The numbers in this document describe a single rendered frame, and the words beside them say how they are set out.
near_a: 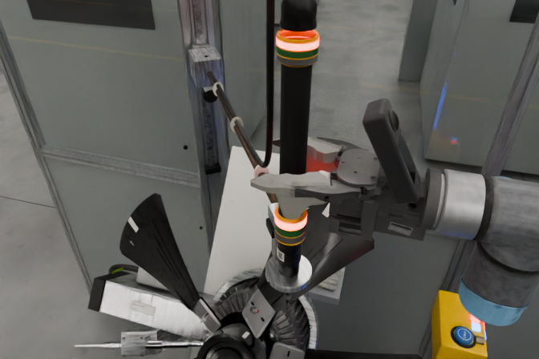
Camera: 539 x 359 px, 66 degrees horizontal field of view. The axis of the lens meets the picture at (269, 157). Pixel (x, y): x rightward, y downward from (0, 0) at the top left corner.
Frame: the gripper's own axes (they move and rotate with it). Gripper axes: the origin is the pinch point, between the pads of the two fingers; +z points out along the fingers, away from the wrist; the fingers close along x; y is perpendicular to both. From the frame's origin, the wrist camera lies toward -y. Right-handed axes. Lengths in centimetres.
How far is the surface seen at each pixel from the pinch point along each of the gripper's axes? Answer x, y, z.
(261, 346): 0.6, 43.5, 2.0
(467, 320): 30, 59, -40
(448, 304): 33, 59, -36
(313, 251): 12.9, 28.7, -4.5
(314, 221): 18.4, 26.5, -3.3
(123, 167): 70, 67, 82
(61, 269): 82, 165, 156
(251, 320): 4.2, 42.1, 5.1
